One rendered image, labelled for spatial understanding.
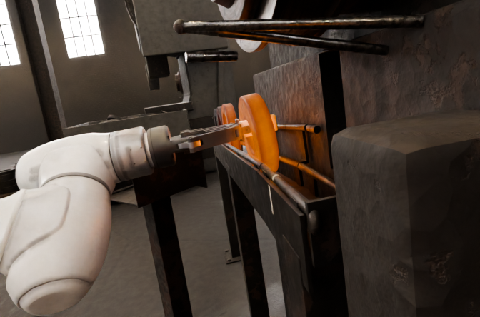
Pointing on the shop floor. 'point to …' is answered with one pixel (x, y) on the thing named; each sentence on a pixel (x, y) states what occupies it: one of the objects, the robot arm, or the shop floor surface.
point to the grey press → (178, 42)
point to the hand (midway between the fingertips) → (258, 126)
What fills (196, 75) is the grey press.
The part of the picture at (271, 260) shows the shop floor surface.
